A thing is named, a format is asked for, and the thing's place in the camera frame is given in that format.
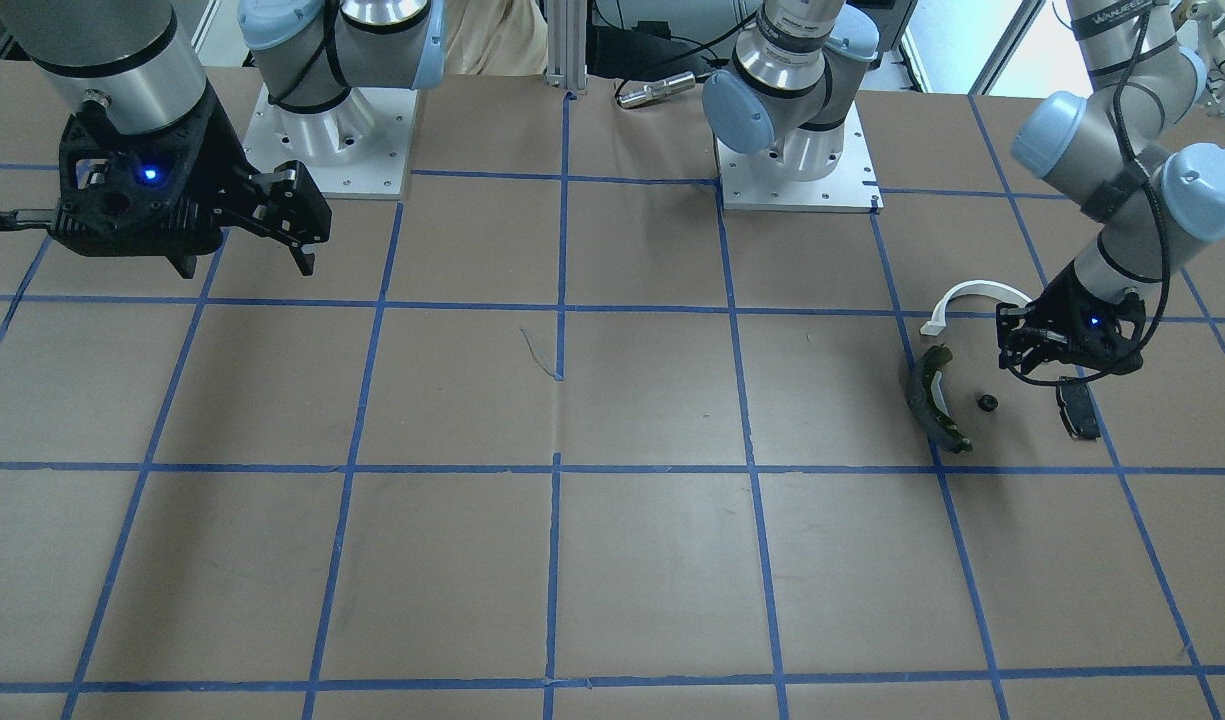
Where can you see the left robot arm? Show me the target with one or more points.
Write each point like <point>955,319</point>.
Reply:
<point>793,77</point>

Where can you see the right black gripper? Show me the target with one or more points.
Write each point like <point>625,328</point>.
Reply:
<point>219,160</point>

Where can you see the seated person beige shirt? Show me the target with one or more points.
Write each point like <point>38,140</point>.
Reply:
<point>495,38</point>

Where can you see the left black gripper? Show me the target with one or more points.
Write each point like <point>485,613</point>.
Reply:
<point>1058,297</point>

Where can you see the aluminium frame post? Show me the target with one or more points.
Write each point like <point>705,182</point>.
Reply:
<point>567,27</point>

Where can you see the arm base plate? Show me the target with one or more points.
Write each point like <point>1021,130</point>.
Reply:
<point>826,172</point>
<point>359,150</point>

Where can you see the black brake pad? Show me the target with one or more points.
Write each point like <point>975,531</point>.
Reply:
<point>1077,408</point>

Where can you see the olive brake shoe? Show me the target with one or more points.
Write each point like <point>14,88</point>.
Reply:
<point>926,402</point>

